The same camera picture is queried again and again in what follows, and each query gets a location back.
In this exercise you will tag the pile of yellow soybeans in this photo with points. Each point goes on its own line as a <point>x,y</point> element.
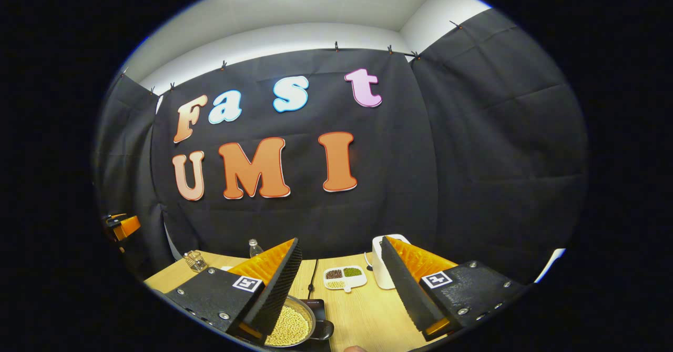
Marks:
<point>288,325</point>

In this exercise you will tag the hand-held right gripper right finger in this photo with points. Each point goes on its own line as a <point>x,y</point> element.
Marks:
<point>405,289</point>

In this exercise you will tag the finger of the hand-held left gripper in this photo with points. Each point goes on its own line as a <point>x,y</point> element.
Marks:
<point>129,228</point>

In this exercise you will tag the black induction cooktop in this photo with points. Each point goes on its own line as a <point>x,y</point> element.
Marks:
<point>315,305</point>

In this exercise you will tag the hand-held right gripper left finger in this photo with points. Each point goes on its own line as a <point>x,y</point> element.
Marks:
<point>281,289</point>

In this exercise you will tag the clear plastic water bottle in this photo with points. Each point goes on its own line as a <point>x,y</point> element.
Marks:
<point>255,249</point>

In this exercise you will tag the black backdrop cloth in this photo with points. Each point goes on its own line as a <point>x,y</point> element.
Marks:
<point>447,157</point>

